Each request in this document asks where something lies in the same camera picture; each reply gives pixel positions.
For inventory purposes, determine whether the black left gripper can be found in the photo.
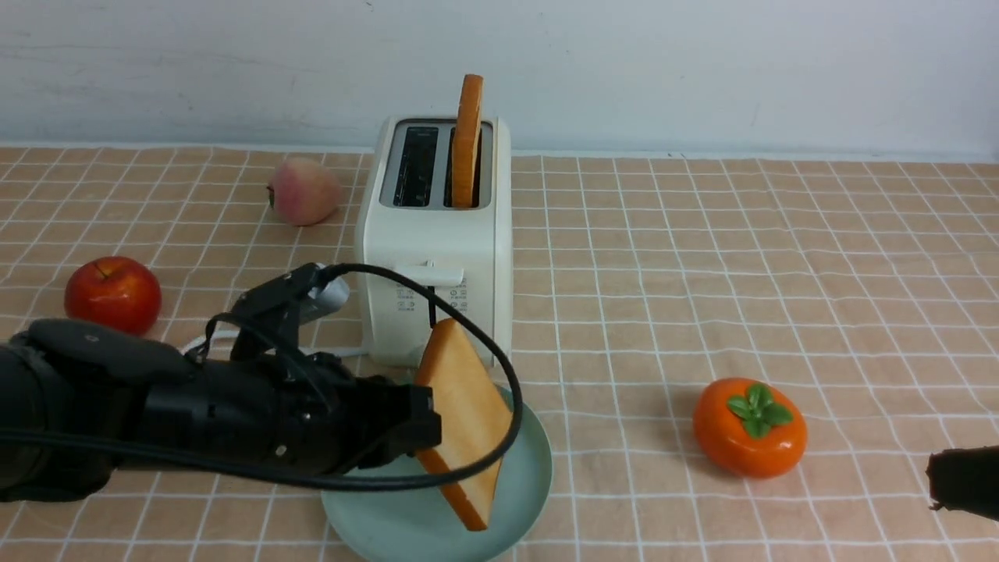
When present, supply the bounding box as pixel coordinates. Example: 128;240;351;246
140;351;442;475

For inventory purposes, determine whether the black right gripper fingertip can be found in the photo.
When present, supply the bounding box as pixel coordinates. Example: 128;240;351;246
926;446;998;521

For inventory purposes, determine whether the toasted bread slice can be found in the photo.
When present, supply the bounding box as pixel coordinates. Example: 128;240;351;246
452;73;484;208
415;318;513;532

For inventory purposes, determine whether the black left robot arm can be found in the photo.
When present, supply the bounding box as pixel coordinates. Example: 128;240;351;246
2;318;442;502

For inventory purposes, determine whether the light green round plate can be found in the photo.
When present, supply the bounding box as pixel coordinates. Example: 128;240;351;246
321;406;553;561

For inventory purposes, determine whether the white two-slot toaster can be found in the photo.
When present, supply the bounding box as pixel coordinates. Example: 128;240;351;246
354;116;513;354

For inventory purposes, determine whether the checkered peach tablecloth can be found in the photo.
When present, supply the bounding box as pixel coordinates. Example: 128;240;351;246
1;147;998;561

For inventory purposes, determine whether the orange persimmon with green leaves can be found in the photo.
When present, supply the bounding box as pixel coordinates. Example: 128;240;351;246
692;378;809;479

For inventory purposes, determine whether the pink peach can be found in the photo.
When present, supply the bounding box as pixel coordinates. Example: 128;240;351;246
267;158;342;227

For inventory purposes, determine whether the red apple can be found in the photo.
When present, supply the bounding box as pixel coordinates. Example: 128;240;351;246
63;255;163;336

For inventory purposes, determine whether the black camera cable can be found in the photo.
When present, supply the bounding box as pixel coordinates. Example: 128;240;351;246
0;263;523;492

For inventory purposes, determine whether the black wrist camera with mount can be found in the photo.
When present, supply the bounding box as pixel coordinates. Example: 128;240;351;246
226;263;350;361

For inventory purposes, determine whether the white toaster power cord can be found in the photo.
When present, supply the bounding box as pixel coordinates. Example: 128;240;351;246
181;329;368;360

